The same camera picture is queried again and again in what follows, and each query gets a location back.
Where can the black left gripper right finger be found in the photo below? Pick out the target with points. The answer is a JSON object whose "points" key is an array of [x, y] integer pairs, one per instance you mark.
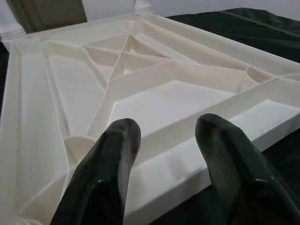
{"points": [[239, 178]]}

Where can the black cloth table cover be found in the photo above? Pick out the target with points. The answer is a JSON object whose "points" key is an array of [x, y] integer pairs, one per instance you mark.
{"points": [[246, 28]]}

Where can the white plastic children table top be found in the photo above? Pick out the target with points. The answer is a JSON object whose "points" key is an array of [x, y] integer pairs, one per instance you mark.
{"points": [[164, 82]]}

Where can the white door frame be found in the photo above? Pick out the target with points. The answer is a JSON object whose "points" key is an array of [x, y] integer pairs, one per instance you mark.
{"points": [[54, 14]]}

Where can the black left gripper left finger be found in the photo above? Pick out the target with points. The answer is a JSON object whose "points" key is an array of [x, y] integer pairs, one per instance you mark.
{"points": [[100, 178]]}

